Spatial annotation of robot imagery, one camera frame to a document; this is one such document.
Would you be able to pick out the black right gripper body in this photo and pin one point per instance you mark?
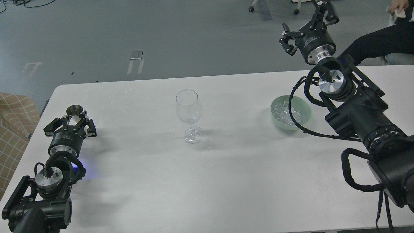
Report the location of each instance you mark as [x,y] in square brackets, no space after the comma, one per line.
[315,45]

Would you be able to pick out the person's hand holding white object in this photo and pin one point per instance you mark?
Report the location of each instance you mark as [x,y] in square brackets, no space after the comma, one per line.
[397,5]

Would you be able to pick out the steel cocktail jigger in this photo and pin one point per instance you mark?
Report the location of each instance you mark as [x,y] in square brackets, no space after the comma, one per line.
[74,114]

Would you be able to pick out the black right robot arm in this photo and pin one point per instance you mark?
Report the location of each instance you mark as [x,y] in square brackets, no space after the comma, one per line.
[356,111]

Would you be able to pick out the rolling chair base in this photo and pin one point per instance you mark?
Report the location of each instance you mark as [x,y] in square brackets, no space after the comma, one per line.
[293,6]

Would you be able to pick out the green bowl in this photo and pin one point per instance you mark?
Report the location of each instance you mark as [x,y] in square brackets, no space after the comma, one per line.
[298,103]

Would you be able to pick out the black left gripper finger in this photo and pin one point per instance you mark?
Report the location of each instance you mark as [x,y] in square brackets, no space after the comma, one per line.
[88,125]
[54,127]

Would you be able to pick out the clear wine glass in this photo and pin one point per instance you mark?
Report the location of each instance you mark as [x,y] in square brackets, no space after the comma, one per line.
[189,111]

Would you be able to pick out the clear ice cubes pile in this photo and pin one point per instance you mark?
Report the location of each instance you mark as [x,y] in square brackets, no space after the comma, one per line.
[280,111]

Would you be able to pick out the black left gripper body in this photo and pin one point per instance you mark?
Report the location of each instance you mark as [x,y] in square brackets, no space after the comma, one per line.
[68,139]

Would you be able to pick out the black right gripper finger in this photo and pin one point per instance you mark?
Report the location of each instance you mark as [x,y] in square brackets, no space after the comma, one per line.
[288,35]
[325,15]

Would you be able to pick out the seated person in black trousers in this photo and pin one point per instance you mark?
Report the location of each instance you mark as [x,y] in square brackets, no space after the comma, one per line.
[396,38]

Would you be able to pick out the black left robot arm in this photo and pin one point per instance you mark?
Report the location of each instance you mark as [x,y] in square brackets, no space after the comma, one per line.
[42,204]

